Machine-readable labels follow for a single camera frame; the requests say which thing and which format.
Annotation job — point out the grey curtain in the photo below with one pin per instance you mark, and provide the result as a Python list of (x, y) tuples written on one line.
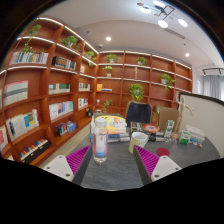
[(213, 86)]

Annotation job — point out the brown wooden shelf unit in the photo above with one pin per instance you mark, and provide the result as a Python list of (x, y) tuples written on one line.
[(33, 96)]

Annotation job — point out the branched round ceiling lamp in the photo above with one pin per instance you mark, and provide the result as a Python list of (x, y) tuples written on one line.
[(162, 23)]

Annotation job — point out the dark blue office chair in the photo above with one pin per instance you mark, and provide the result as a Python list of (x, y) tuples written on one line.
[(138, 113)]

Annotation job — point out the stack of white boxes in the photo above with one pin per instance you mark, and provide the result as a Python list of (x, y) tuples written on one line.
[(196, 133)]

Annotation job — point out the clear plastic water bottle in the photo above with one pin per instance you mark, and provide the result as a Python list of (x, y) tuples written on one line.
[(100, 141)]

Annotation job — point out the yellow striped white mug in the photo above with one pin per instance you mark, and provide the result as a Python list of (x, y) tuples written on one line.
[(137, 140)]

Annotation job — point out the black track light rail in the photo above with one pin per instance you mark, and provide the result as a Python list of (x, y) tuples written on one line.
[(213, 69)]

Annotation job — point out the wooden artist mannequin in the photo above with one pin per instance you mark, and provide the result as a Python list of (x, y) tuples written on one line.
[(181, 113)]

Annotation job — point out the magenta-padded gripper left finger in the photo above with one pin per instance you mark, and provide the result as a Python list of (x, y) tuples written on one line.
[(57, 166)]

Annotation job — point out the black book with orange print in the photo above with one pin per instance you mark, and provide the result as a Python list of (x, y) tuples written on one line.
[(151, 128)]

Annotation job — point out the tall green white carton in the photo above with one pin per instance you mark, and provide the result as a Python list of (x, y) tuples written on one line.
[(169, 128)]

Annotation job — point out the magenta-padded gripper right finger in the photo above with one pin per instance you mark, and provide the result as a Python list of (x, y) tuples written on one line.
[(166, 166)]

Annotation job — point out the stack of colourful books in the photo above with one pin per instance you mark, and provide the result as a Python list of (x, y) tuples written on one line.
[(115, 130)]

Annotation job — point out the green white small box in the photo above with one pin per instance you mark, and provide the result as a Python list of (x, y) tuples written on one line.
[(184, 137)]

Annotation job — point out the flat round red coaster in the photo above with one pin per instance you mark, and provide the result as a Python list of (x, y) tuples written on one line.
[(163, 151)]

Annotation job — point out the brown chair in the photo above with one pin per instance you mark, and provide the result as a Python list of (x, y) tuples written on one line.
[(168, 116)]

